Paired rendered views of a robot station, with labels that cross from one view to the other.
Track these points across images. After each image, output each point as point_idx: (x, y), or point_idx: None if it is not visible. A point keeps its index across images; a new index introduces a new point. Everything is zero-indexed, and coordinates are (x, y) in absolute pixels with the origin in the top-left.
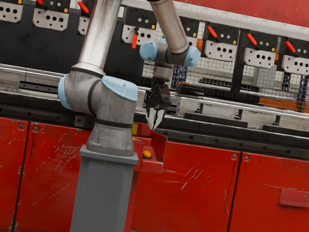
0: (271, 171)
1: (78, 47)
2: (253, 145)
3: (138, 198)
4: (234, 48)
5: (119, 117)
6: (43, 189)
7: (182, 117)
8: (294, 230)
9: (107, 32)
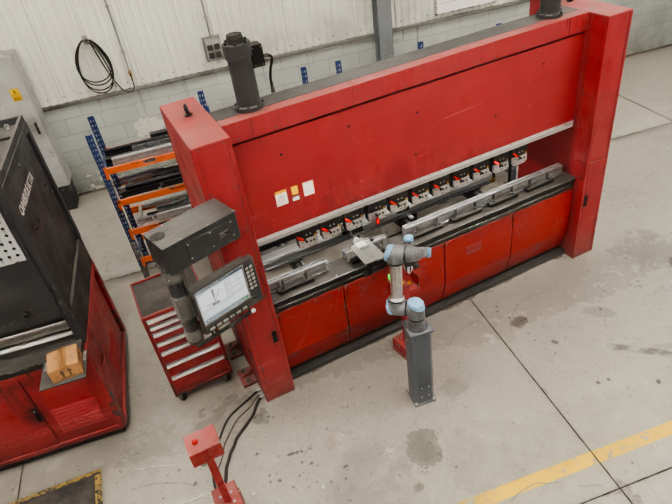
0: (460, 243)
1: None
2: (449, 237)
3: None
4: (427, 193)
5: (421, 318)
6: (357, 307)
7: None
8: (476, 260)
9: (401, 282)
